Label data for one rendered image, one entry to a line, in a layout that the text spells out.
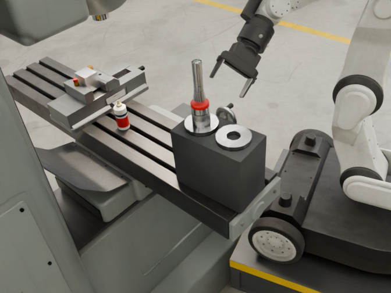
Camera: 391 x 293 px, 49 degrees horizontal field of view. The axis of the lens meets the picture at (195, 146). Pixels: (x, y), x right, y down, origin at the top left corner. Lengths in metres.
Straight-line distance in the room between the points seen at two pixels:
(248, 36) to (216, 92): 2.00
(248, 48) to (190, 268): 1.02
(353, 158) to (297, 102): 1.63
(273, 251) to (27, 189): 0.92
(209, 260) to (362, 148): 0.82
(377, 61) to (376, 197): 0.48
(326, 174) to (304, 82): 1.67
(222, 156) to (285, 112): 2.00
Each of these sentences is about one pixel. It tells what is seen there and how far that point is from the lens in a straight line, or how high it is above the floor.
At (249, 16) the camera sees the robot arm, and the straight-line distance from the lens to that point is 1.25.
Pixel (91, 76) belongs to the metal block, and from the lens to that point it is 1.50.
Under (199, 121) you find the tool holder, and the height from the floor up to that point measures 1.12.
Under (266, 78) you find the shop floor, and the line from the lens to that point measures 3.35.
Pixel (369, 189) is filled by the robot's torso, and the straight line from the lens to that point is 1.53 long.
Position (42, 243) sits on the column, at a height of 0.90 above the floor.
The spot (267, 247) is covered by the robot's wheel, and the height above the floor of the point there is 0.45.
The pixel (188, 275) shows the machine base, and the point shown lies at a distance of 1.87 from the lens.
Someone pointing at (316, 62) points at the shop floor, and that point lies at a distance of 3.59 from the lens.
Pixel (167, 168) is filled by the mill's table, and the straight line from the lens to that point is 1.30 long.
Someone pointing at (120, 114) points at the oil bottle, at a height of 0.97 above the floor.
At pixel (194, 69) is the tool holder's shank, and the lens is 1.00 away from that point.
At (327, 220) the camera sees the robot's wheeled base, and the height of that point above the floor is 0.57.
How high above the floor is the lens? 1.77
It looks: 41 degrees down
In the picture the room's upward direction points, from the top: 6 degrees counter-clockwise
